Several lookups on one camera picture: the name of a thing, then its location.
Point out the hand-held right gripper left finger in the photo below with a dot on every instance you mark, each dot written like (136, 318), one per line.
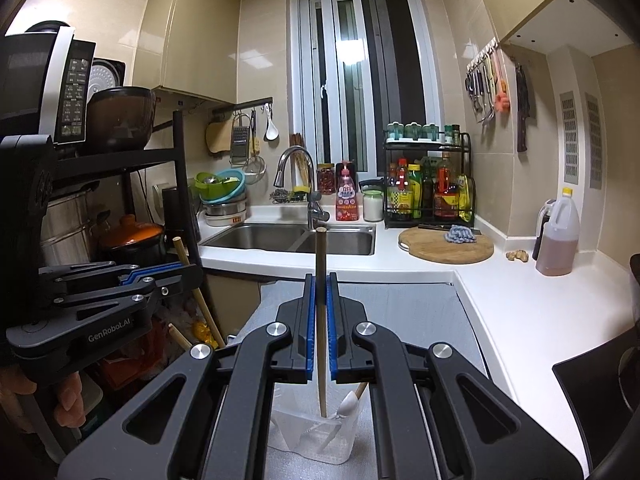
(312, 330)

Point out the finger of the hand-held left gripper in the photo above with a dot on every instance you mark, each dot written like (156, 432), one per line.
(115, 300)
(150, 271)

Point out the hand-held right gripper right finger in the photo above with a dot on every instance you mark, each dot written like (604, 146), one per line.
(332, 330)

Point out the wooden chopstick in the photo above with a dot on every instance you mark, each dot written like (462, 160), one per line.
(210, 320)
(362, 388)
(321, 285)
(181, 337)

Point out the clear plastic container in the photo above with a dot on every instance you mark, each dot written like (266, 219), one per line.
(300, 435)

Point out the person's left hand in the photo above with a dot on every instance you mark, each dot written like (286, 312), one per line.
(67, 400)

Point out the orange clay pot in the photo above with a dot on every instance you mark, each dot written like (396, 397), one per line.
(132, 237)

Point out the large steel pot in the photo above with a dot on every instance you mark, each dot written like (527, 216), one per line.
(70, 230)

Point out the steel basin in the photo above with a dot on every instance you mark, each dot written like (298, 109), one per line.
(225, 212)

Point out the grey table mat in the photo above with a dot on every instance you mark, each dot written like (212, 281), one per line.
(425, 305)

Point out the steel kitchen sink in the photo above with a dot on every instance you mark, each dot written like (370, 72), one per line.
(250, 237)

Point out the green and blue bowls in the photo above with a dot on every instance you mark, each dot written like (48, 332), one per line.
(220, 185)

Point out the black storage shelf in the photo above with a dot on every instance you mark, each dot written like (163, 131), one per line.
(180, 160)

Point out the black microwave oven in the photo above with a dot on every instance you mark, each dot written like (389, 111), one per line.
(30, 80)

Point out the white jar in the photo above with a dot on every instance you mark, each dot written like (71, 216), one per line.
(373, 206)

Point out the round wooden cutting board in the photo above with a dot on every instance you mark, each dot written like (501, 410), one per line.
(440, 252)

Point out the pink dish soap bottle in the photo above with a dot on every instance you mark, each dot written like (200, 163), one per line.
(348, 195)

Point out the rice cooker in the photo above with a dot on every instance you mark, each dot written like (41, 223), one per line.
(107, 75)

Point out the hanging wooden board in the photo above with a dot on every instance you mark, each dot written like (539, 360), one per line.
(217, 137)

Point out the red chili jar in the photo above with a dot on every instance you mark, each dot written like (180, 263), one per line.
(326, 180)

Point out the red cap sauce bottle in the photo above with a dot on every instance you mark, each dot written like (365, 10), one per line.
(398, 195)

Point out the blue dish cloth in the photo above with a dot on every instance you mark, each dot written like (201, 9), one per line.
(459, 234)

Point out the metal grater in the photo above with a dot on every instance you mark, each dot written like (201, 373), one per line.
(240, 140)

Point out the red label oil bottle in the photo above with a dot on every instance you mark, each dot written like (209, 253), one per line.
(446, 195)

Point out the chrome kitchen faucet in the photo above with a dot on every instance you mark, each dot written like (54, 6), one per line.
(297, 152)

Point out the white hanging ladle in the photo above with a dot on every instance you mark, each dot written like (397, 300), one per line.
(271, 130)

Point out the piece of ginger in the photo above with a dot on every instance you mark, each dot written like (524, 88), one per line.
(517, 256)

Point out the green lid seasoning jar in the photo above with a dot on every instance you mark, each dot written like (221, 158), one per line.
(395, 131)
(430, 131)
(412, 131)

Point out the black spice rack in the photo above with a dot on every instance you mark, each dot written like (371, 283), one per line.
(467, 160)

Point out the plastic cooking oil jug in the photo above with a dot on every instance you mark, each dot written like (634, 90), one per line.
(557, 245)

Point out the white framed window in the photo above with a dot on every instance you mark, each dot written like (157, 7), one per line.
(350, 85)

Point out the black gas stove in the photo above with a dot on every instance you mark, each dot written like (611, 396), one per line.
(595, 390)

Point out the hanging kitchen tools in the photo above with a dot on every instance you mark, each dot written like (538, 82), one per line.
(487, 90)

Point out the hanging cleaver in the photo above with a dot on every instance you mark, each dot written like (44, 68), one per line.
(522, 110)

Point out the black hanging rail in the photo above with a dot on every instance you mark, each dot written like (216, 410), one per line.
(245, 103)

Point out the beige wall cabinet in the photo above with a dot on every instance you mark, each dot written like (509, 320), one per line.
(195, 30)

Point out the grey wall vent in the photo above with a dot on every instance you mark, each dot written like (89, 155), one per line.
(593, 140)
(569, 135)

